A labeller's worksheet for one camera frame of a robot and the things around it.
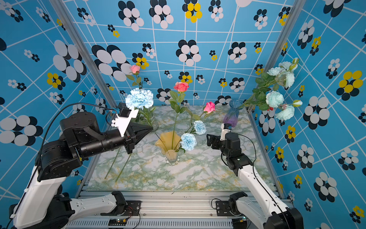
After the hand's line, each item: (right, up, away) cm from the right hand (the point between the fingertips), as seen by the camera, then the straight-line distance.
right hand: (215, 135), depth 81 cm
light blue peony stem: (-56, -22, +8) cm, 61 cm away
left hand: (-28, +7, -33) cm, 44 cm away
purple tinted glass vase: (+19, +11, +31) cm, 38 cm away
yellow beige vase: (-27, -6, +2) cm, 28 cm away
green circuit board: (-52, -44, -9) cm, 69 cm away
